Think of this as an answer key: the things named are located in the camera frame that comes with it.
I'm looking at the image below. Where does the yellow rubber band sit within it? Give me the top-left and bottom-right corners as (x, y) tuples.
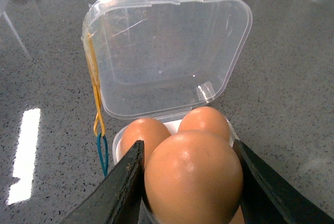
(86, 33), (105, 136)

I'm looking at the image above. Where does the clear plastic egg box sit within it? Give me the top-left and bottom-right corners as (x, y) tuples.
(81, 0), (253, 161)

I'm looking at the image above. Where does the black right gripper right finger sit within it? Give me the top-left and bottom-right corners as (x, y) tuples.
(233, 139), (333, 223)

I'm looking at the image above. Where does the brown egg carried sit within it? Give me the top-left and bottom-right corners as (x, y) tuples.
(145, 131), (243, 223)

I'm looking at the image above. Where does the brown egg back left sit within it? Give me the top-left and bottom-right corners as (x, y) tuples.
(120, 118), (171, 166)

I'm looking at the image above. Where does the brown egg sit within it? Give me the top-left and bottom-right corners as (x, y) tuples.
(120, 118), (171, 166)
(177, 107), (230, 143)

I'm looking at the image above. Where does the blue rubber band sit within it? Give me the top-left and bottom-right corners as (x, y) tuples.
(97, 133), (109, 177)

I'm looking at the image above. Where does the brown egg back right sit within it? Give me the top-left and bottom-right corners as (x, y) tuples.
(177, 107), (230, 143)

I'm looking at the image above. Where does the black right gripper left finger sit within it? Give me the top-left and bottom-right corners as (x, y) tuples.
(61, 140), (145, 223)

